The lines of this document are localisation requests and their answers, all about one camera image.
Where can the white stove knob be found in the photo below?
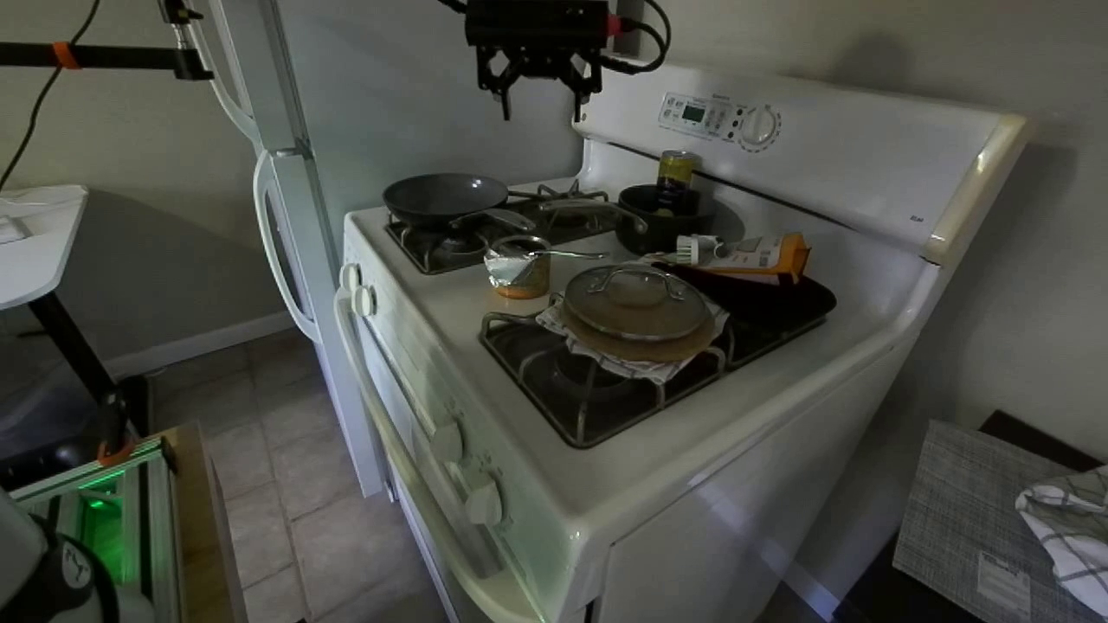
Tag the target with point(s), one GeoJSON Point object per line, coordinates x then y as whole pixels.
{"type": "Point", "coordinates": [367, 298]}
{"type": "Point", "coordinates": [449, 441]}
{"type": "Point", "coordinates": [351, 277]}
{"type": "Point", "coordinates": [482, 503]}

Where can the yellow lidded jar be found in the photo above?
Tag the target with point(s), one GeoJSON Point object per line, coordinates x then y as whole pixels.
{"type": "Point", "coordinates": [680, 171]}

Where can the black orange clamp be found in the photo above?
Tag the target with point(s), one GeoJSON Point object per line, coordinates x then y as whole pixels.
{"type": "Point", "coordinates": [112, 435]}

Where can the glass pot lid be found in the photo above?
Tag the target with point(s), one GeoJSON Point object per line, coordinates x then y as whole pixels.
{"type": "Point", "coordinates": [635, 301]}

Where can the green stove display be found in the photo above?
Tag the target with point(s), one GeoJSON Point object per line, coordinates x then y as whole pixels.
{"type": "Point", "coordinates": [694, 112]}

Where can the small white object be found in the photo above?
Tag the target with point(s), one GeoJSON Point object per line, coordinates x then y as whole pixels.
{"type": "Point", "coordinates": [699, 248]}

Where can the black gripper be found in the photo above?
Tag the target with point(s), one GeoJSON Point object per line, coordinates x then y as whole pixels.
{"type": "Point", "coordinates": [539, 28]}

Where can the black side table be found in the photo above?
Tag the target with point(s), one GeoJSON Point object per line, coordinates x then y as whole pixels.
{"type": "Point", "coordinates": [1033, 438]}

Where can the wooden cart board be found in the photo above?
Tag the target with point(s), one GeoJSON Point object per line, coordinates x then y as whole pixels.
{"type": "Point", "coordinates": [209, 532]}

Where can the white gas stove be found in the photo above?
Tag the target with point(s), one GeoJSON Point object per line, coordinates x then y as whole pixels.
{"type": "Point", "coordinates": [694, 426]}

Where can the grey woven mat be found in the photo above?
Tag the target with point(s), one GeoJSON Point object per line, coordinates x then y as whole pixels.
{"type": "Point", "coordinates": [956, 521]}

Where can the white checkered cloth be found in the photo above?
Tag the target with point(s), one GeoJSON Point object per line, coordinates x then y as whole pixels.
{"type": "Point", "coordinates": [1075, 532]}

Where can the white refrigerator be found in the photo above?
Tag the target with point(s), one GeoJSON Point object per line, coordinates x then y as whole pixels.
{"type": "Point", "coordinates": [304, 231]}

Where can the white stove timer dial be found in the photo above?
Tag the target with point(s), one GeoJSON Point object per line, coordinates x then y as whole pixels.
{"type": "Point", "coordinates": [759, 126]}

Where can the black stove grate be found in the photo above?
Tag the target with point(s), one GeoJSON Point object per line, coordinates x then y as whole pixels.
{"type": "Point", "coordinates": [438, 248]}
{"type": "Point", "coordinates": [576, 398]}

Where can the black boom pole orange tape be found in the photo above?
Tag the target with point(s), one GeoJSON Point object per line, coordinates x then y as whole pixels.
{"type": "Point", "coordinates": [116, 53]}

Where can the white lace cloth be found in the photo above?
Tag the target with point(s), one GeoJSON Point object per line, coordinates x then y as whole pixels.
{"type": "Point", "coordinates": [602, 361]}

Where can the aluminium cart frame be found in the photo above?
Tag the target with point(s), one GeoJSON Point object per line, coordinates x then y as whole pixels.
{"type": "Point", "coordinates": [105, 524]}

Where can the white table black leg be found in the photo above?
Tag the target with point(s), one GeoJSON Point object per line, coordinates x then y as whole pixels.
{"type": "Point", "coordinates": [41, 248]}

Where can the orange capped tube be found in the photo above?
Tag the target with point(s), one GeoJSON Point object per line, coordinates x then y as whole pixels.
{"type": "Point", "coordinates": [790, 253]}

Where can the brown round plate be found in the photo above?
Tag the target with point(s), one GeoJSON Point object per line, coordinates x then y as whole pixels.
{"type": "Point", "coordinates": [694, 344]}

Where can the grey frying pan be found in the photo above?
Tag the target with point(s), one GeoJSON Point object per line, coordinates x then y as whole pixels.
{"type": "Point", "coordinates": [444, 196]}

